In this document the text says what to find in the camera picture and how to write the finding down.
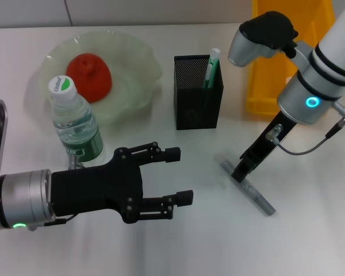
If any dark right wrist cable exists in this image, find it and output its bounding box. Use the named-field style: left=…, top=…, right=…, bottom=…
left=266, top=101, right=345, bottom=156

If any red-orange orange fruit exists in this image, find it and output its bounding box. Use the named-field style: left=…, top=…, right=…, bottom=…
left=66, top=53, right=113, bottom=104

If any green utility knife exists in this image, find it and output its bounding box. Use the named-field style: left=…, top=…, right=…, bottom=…
left=202, top=48, right=221, bottom=89

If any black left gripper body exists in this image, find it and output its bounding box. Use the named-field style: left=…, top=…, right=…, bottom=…
left=51, top=147, right=145, bottom=224

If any grey marker pen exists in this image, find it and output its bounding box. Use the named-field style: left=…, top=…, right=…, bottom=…
left=220, top=160, right=277, bottom=216

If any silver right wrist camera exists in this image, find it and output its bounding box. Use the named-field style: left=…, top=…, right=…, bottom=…
left=228, top=10, right=311, bottom=68

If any left wrist cable with plugs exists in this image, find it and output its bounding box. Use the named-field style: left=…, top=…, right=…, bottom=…
left=28, top=155, right=86, bottom=231

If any green glass fruit plate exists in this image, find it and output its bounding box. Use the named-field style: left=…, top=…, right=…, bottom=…
left=36, top=30, right=164, bottom=126

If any yellow plastic bin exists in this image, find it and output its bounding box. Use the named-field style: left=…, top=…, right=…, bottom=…
left=246, top=0, right=334, bottom=117

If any black mesh pen holder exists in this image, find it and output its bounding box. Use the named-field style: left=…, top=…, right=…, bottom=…
left=173, top=53, right=225, bottom=131

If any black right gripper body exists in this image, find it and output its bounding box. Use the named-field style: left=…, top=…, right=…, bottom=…
left=239, top=110, right=297, bottom=172

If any clear water bottle green label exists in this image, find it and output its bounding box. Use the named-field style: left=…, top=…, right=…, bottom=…
left=48, top=75, right=104, bottom=162

